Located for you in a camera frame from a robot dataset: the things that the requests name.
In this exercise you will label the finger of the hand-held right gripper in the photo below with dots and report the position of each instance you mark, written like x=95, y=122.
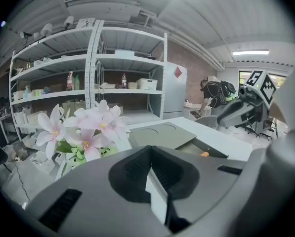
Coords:
x=232, y=115

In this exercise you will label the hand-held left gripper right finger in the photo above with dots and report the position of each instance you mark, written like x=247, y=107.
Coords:
x=211, y=179

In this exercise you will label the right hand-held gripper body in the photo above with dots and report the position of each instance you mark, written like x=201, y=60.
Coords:
x=259, y=92

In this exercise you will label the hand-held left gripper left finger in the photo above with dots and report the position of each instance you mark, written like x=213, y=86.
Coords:
x=93, y=194

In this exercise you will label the grey drawer box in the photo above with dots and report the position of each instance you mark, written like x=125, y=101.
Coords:
x=167, y=137

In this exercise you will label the person's right forearm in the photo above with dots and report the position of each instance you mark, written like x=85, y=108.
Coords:
x=277, y=111

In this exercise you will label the olive green box pair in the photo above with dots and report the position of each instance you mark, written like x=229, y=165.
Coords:
x=74, y=107

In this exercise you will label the dark grey chair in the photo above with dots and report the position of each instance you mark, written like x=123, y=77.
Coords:
x=207, y=121

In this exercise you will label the long ceiling light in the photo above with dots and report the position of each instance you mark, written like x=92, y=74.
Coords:
x=250, y=52

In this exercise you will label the white metal cabinet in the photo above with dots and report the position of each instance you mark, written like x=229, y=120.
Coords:
x=174, y=88

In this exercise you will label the pink flowers in white pot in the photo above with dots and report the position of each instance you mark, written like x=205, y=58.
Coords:
x=88, y=130

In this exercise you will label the white woven basket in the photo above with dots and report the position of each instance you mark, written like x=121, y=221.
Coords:
x=147, y=84

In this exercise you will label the green bottle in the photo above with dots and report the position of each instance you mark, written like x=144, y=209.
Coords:
x=77, y=83

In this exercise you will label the red soda bottle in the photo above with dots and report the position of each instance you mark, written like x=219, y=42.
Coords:
x=70, y=81
x=124, y=80

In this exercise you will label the white metal shelving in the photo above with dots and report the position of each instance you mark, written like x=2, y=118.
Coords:
x=127, y=58

